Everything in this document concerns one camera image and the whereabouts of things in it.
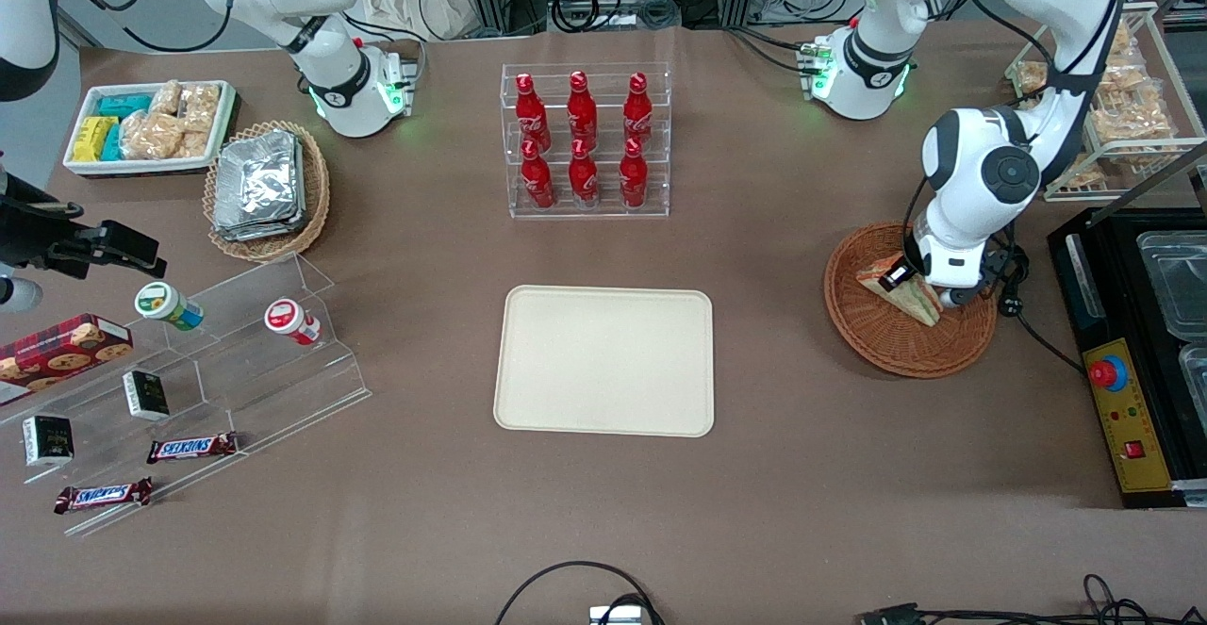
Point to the brown wicker basket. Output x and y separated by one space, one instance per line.
896 347

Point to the red cola bottle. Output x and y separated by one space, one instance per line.
582 106
537 180
638 106
634 175
583 177
531 108

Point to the triangular sandwich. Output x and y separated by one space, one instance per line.
919 303

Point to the white snack bin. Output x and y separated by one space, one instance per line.
226 125

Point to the clear bagged snack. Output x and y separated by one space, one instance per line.
1120 38
1132 78
1075 172
1031 76
1132 123

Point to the Snickers chocolate bar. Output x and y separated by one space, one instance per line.
193 447
104 495

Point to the clear bagged biscuit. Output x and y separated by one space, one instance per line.
166 97
192 144
201 106
151 135

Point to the black sealing machine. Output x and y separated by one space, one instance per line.
1070 276

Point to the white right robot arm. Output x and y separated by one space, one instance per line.
311 3

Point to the foil wrapped pack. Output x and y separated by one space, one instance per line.
256 177
259 232

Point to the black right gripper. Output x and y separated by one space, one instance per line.
28 234

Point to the cream plastic tray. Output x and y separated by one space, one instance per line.
603 361

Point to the teal snack pack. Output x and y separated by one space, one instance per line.
124 105
112 142

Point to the pale wicker basket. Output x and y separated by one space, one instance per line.
316 182

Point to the dark green tea box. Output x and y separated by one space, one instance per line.
47 440
146 395

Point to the clear acrylic stepped stand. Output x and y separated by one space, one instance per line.
245 380

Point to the grey metal bar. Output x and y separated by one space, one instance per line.
1160 171

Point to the small silver device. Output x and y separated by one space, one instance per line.
618 616

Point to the green lidded jar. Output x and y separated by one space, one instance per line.
162 303

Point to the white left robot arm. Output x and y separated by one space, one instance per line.
981 172

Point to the red lidded jar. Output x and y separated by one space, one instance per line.
288 319

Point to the clear acrylic bottle rack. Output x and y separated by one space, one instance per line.
603 205

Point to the clear plastic container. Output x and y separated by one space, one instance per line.
1174 281
1196 375

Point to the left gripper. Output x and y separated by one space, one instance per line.
911 262

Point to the red tartan cookie box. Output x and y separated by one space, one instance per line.
57 352

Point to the yellow snack pack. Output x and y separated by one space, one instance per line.
92 138

